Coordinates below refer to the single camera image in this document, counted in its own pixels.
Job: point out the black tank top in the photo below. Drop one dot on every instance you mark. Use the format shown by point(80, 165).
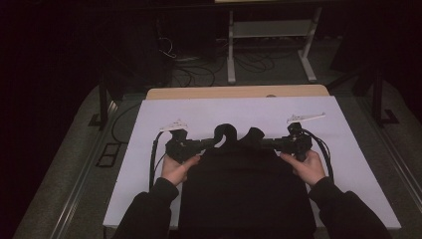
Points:
point(245, 192)

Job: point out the round table grommet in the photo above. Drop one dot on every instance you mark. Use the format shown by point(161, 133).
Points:
point(270, 96)

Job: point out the metal floor rail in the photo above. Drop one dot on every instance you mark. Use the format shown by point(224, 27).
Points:
point(79, 192)
point(404, 179)

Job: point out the person's left hand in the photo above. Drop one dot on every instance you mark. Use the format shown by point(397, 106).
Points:
point(174, 171)

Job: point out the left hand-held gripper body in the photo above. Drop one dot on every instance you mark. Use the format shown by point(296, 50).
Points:
point(180, 147)

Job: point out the white metal desk frame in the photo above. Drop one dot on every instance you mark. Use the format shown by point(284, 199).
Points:
point(231, 59)

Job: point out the white table mat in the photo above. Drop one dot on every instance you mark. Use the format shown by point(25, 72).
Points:
point(239, 109)

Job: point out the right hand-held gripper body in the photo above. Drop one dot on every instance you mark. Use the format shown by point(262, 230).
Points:
point(295, 142)

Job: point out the black floor socket frame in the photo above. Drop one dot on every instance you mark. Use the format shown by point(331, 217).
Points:
point(107, 154)

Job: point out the person's right hand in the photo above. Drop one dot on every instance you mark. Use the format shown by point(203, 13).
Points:
point(310, 169)

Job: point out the black metal stand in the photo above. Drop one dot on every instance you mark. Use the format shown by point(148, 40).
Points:
point(103, 99)
point(378, 99)

